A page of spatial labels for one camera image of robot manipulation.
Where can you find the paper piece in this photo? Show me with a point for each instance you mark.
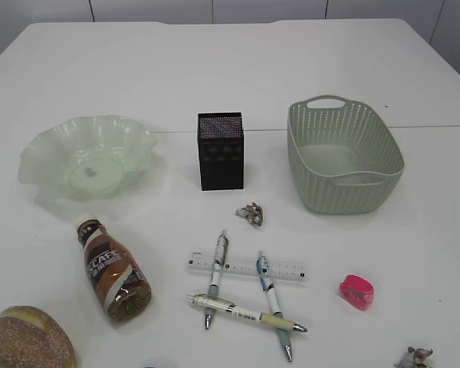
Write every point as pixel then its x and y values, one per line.
pixel 414 358
pixel 252 213

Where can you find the brown coffee bottle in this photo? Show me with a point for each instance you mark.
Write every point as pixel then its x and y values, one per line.
pixel 118 281

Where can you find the pink pencil sharpener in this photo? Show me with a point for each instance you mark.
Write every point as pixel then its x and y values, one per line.
pixel 357 291

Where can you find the sugared bread roll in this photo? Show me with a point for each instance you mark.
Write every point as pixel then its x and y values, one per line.
pixel 29 337

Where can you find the black mesh pen holder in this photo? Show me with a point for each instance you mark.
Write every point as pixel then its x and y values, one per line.
pixel 220 139

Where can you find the white patterned pen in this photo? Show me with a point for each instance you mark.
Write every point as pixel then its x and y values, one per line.
pixel 218 263

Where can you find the blue patterned pen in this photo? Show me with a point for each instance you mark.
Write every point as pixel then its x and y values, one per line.
pixel 267 284

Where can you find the green plastic basket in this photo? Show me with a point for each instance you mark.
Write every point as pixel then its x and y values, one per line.
pixel 344 160

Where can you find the beige grip pen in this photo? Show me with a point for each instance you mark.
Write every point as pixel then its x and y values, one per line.
pixel 251 316

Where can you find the green wavy glass plate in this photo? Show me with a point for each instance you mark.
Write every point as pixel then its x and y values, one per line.
pixel 87 158

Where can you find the clear plastic ruler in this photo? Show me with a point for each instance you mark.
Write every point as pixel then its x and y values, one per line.
pixel 247 266

